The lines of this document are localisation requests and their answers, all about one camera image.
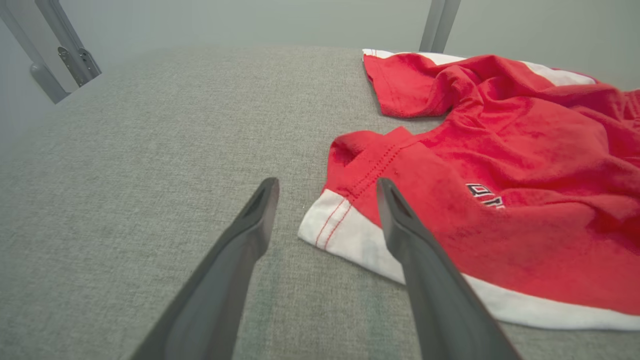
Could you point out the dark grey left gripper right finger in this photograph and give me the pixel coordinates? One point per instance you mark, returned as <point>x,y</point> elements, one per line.
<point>440,310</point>

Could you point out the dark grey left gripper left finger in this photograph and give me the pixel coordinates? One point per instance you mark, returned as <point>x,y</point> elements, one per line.
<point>220,300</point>

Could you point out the red shorts with white trim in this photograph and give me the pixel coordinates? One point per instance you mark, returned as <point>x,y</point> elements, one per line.
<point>525,150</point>

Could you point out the grey fabric sofa cushion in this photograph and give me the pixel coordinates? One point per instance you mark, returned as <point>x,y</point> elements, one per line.
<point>150,175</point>

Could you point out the dark grey hinge bracket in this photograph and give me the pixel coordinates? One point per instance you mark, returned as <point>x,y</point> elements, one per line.
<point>82,65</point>

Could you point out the grey metal post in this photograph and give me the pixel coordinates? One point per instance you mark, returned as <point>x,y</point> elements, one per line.
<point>50,12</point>
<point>435,25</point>

